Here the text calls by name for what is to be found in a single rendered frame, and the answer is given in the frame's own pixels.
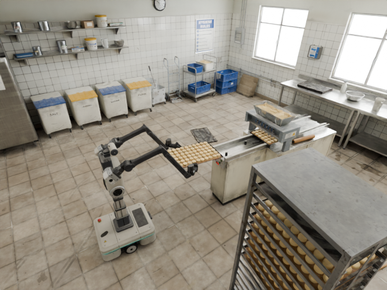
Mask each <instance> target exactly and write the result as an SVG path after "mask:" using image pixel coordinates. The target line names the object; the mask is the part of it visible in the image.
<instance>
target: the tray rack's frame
mask: <svg viewBox="0 0 387 290"><path fill-rule="evenodd" d="M257 165H258V167H257V168H255V173H256V174H257V175H258V176H259V177H260V178H261V179H262V180H263V181H264V182H265V183H266V184H268V185H269V186H270V187H271V188H272V189H273V190H274V191H275V192H276V193H277V194H278V195H279V196H280V197H281V198H282V199H284V201H285V202H286V203H288V204H289V205H290V206H291V207H292V208H293V209H294V210H295V211H296V212H297V213H298V214H300V215H301V216H302V217H303V218H304V219H305V220H306V221H307V222H308V223H309V224H310V225H311V226H312V227H313V228H314V229H315V230H316V231H317V232H318V233H319V234H321V235H322V236H323V237H324V238H325V239H326V240H327V241H328V242H329V243H330V244H331V245H332V246H333V247H334V248H335V249H336V250H337V251H338V252H339V253H340V254H342V256H341V258H340V259H339V262H338V263H337V265H336V266H335V268H334V270H333V271H332V273H331V275H330V277H329V278H328V280H327V282H326V283H325V285H324V286H323V288H322V290H334V288H335V286H336V285H337V283H338V282H339V280H340V279H341V277H342V275H343V274H344V272H345V271H346V269H347V268H348V266H349V265H350V263H351V261H352V260H353V259H354V258H355V257H357V256H358V255H360V254H362V253H364V252H365V251H367V250H368V249H371V248H372V247H374V246H375V245H377V246H376V247H375V249H374V250H373V252H372V253H371V254H370V256H369V258H368V259H367V260H366V262H365V263H364V264H363V266H362V267H361V269H360V270H359V272H358V273H357V275H356V276H355V277H354V279H353V280H352V282H351V283H350V285H349V286H348V287H347V289H346V290H349V289H350V287H351V286H352V285H353V283H354V282H355V280H356V279H357V278H358V276H359V275H360V273H361V272H362V270H363V269H364V268H365V266H366V265H367V263H368V262H369V261H370V259H371V258H372V256H373V255H374V253H375V252H376V251H377V249H378V248H379V247H380V245H381V243H382V242H383V241H384V240H386V239H387V195H386V194H384V193H383V192H381V191H380V190H378V189H377V188H375V187H373V186H372V185H370V184H368V183H367V182H366V181H364V180H362V179H361V178H359V177H358V176H356V175H355V174H353V173H351V172H350V171H348V170H347V169H345V168H343V167H342V166H340V165H338V164H337V163H336V162H334V161H332V160H331V159H329V158H328V157H326V156H325V155H323V154H322V153H320V152H318V151H317V150H310V149H308V148H306V149H303V150H299V151H296V152H292V153H290V154H286V155H283V156H281V157H277V158H274V159H270V160H267V161H264V162H260V163H257ZM386 260H387V258H386ZM386 260H385V261H384V262H380V261H378V262H376V264H377V265H378V266H379V269H378V270H377V271H375V272H374V271H370V272H369V273H370V274H372V275H373V277H374V276H375V275H376V273H377V272H378V271H379V270H380V268H381V267H382V265H383V264H384V263H385V262H386ZM373 277H372V278H373ZM372 278H371V279H370V280H368V281H367V280H366V279H365V280H364V282H365V283H366V285H365V287H363V288H362V289H361V288H360V287H359V288H357V289H358V290H364V289H365V288H366V286H367V285H368V283H369V282H370V281H371V280H372Z"/></svg>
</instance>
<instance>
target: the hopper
mask: <svg viewBox="0 0 387 290"><path fill-rule="evenodd" d="M264 104H266V105H268V106H270V107H272V108H276V109H277V110H279V111H281V112H285V113H288V114H289V115H291V117H288V118H286V119H280V118H278V117H276V116H274V115H272V114H270V113H269V112H267V111H265V110H263V109H261V108H259V107H258V106H260V105H264ZM252 105H253V107H254V109H255V111H256V113H257V114H259V115H261V116H263V117H264V118H266V119H268V120H269V121H271V122H273V123H275V124H277V125H278V126H280V127H281V126H283V125H286V124H289V123H290V122H291V121H292V120H293V119H294V118H295V117H296V116H297V114H295V113H293V112H291V111H289V110H286V109H284V108H282V107H280V106H278V105H276V104H274V103H271V102H269V101H267V100H266V101H262V102H258V103H255V104H252ZM257 105H258V106H257Z"/></svg>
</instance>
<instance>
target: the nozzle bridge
mask: <svg viewBox="0 0 387 290"><path fill-rule="evenodd" d="M257 120H258V121H259V122H258V124H257V123H256V122H257ZM245 121H246V122H249V130H253V129H256V126H257V127H258V128H260V129H262V130H263V131H265V132H266V133H268V134H270V135H271V136H273V137H275V138H276V139H278V142H279V143H283V146H282V152H285V151H288V150H290V146H291V142H292V139H294V138H297V137H298V135H299V131H300V129H301V127H300V126H299V125H297V124H295V123H293V122H290V123H289V124H286V125H283V126H281V127H280V126H278V125H277V124H275V123H273V122H271V121H269V120H268V119H266V118H264V117H263V116H261V115H259V114H257V113H256V111H255V109H252V110H248V111H246V115H245ZM260 122H261V123H262V125H263V123H264V128H263V126H260V124H259V123H260ZM267 125H268V127H269V128H270V127H271V130H273V129H274V133H272V132H271V131H269V130H268V129H269V128H267V129H266V128H265V127H266V126H267ZM272 128H273V129H272Z"/></svg>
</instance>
